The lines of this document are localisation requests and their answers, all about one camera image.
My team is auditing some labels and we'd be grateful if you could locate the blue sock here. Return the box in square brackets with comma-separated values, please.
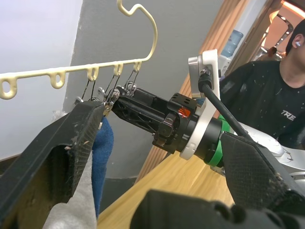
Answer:
[91, 116, 115, 219]

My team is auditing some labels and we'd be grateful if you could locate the cream wire clip hanger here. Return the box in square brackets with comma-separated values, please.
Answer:
[0, 0, 158, 101]

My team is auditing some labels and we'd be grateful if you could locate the grey sock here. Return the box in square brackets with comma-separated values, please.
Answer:
[42, 152, 99, 229]

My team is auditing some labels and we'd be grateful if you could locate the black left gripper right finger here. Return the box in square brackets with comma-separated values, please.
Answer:
[219, 132, 305, 212]

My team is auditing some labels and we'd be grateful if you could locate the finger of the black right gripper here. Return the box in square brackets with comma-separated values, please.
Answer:
[118, 87, 170, 113]
[111, 97, 165, 135]

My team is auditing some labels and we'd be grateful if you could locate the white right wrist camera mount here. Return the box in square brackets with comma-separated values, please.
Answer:
[179, 48, 222, 160]

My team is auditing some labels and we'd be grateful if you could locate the metal hanger clip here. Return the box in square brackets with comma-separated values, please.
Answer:
[75, 77, 106, 106]
[102, 70, 122, 118]
[120, 68, 138, 96]

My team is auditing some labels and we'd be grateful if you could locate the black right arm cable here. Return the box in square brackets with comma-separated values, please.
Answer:
[198, 68, 249, 138]

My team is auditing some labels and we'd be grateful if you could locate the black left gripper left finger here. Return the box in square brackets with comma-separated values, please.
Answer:
[0, 101, 107, 229]

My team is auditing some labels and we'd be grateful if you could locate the blue water cooler bottle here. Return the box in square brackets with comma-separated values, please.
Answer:
[222, 29, 244, 57]

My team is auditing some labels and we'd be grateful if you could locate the person in black shirt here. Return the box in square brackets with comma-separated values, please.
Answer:
[218, 17, 305, 150]

